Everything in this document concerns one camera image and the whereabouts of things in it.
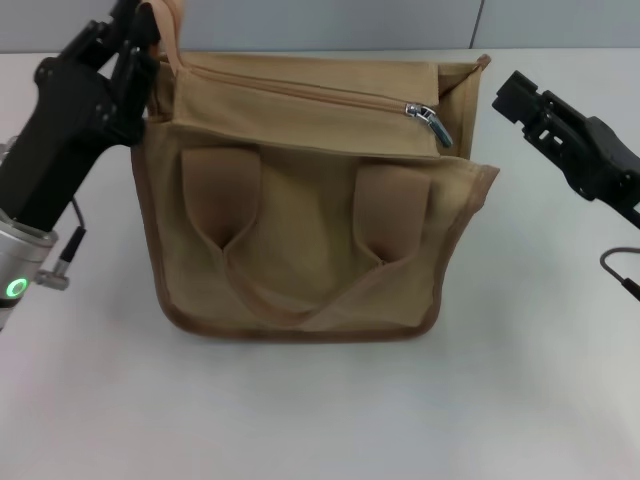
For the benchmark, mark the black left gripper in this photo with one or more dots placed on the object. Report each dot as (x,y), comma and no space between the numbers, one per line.
(55,145)

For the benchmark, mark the silver metal zipper pull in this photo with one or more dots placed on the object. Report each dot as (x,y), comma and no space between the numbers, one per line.
(435,122)

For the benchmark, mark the khaki canvas food bag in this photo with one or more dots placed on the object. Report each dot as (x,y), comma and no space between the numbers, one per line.
(310,215)

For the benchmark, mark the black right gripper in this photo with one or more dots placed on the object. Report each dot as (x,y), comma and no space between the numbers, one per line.
(615,160)

